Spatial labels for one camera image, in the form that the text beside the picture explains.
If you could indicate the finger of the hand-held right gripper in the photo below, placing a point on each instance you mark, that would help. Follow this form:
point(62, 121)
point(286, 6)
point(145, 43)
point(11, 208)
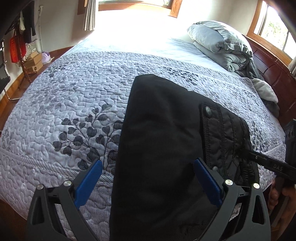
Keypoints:
point(266, 162)

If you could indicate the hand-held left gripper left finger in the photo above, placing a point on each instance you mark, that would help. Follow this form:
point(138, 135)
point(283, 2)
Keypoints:
point(89, 183)

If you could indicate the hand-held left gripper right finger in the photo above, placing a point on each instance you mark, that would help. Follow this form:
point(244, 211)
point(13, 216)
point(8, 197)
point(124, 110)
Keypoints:
point(208, 183)

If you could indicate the black quilted jacket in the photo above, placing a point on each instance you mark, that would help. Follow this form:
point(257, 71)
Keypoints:
point(161, 139)

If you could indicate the person's right hand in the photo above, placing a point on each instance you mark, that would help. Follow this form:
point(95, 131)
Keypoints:
point(272, 197)

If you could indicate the white fleece blanket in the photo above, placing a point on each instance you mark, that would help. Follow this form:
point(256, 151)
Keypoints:
point(263, 90)

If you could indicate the wooden headboard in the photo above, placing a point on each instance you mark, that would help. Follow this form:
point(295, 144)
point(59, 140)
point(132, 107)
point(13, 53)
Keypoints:
point(277, 76)

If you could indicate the short beige curtain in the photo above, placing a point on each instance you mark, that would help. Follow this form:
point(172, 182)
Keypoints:
point(293, 68)

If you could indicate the dark grey fuzzy blanket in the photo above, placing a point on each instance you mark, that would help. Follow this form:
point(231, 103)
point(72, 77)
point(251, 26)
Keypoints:
point(253, 69)

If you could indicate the grey quilted bedspread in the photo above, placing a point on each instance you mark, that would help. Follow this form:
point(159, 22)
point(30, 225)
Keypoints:
point(69, 92)

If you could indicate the folded grey comforter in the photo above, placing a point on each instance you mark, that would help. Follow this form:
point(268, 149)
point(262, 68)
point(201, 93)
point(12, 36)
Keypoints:
point(231, 62)

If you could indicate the cardboard box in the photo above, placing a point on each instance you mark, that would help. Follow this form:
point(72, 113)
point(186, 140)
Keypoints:
point(33, 65)
point(33, 56)

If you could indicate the grey pillow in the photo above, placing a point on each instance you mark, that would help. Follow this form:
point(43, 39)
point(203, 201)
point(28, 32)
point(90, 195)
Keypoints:
point(208, 34)

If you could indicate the wooden coat rack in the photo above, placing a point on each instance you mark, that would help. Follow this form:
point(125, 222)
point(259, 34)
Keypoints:
point(22, 61)

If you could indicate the light grey bed sheet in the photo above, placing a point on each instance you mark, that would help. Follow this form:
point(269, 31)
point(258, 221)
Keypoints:
point(161, 46)

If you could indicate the red bag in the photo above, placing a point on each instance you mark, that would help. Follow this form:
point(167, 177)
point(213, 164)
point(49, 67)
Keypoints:
point(17, 48)

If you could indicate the long beige curtain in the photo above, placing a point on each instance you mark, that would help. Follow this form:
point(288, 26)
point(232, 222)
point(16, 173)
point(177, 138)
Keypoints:
point(89, 16)

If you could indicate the black hanging garment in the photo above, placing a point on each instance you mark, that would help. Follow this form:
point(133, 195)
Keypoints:
point(29, 20)

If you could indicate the narrow wooden frame window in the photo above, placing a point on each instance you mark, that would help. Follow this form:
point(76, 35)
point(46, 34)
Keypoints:
point(272, 25)

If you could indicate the metal frame black chair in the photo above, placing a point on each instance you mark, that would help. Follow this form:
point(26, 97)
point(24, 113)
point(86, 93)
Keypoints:
point(3, 76)

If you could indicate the wide wooden frame window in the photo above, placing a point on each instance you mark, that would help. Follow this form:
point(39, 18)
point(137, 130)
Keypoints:
point(175, 7)

